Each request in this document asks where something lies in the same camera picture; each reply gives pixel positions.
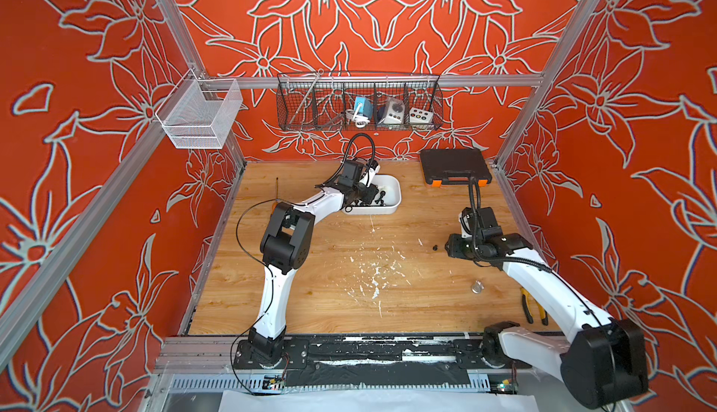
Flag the black piece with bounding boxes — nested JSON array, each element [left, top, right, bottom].
[[375, 190, 387, 206]]

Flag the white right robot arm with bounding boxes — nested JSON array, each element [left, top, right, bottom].
[[446, 178, 649, 409]]

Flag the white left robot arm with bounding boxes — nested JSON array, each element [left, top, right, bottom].
[[246, 132, 380, 367]]

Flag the white plastic storage box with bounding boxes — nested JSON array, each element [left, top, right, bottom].
[[344, 174, 403, 215]]

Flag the blue box in basket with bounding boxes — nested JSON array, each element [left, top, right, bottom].
[[345, 97, 373, 128]]

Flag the white dotted box in basket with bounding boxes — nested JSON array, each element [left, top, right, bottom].
[[409, 107, 433, 128]]

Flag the black tool case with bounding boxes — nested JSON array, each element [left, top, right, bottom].
[[419, 149, 493, 187]]

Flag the white device in basket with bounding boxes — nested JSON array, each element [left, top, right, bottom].
[[378, 98, 406, 128]]

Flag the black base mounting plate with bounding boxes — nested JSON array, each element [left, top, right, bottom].
[[230, 333, 531, 393]]

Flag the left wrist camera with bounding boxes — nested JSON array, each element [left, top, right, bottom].
[[360, 161, 380, 187]]

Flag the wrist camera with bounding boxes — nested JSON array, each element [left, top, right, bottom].
[[360, 161, 380, 187], [459, 207, 474, 238]]

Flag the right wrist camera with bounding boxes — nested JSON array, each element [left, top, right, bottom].
[[459, 207, 474, 238]]

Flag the yellow handled pliers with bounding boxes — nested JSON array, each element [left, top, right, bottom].
[[520, 288, 549, 326]]

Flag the orange handled screwdriver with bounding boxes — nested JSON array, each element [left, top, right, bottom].
[[272, 177, 280, 212]]

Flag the black wire wall basket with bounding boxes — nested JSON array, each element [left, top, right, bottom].
[[276, 71, 444, 132]]

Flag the clear plastic wall bin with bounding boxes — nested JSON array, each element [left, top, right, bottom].
[[156, 80, 244, 150]]

